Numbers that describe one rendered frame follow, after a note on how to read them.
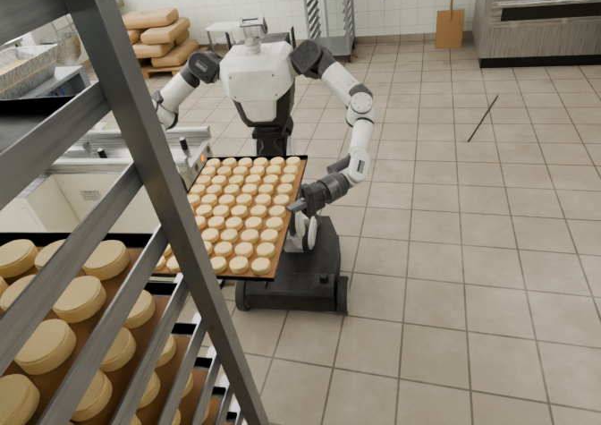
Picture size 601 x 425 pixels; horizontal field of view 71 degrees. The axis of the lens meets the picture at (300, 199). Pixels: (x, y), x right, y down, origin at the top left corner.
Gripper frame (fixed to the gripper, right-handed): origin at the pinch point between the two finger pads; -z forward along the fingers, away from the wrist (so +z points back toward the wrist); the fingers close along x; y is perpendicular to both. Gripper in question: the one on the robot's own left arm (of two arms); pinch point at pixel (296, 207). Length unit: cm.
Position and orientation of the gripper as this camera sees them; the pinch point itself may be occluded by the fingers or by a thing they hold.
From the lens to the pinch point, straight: 133.3
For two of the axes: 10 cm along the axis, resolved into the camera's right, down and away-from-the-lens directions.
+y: 5.8, 4.3, -6.9
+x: -1.3, -7.9, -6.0
